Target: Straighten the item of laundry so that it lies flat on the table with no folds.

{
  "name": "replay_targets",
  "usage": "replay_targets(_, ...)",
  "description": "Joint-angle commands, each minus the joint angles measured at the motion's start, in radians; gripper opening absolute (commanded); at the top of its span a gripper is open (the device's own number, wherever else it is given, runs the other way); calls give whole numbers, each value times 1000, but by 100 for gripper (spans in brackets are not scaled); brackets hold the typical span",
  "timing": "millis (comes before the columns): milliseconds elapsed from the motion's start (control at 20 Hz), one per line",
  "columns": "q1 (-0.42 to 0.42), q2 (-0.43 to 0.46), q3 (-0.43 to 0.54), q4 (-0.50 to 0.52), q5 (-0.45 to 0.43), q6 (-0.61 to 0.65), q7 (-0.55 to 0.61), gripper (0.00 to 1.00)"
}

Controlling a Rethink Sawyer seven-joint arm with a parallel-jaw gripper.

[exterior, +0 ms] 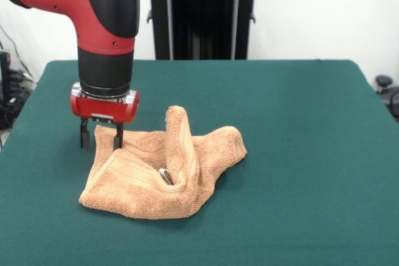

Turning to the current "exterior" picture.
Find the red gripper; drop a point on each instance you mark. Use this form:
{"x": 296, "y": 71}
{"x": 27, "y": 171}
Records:
{"x": 104, "y": 108}

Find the tan terry towel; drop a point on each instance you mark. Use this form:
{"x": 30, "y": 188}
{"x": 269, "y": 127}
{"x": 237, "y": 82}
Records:
{"x": 131, "y": 191}

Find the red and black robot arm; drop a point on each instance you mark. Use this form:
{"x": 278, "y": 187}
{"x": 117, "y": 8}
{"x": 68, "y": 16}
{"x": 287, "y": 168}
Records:
{"x": 106, "y": 69}

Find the dark green table cloth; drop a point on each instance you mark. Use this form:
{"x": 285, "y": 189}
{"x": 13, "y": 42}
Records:
{"x": 296, "y": 169}

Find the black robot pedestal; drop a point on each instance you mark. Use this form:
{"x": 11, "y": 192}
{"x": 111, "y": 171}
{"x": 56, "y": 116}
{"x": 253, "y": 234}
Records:
{"x": 202, "y": 13}

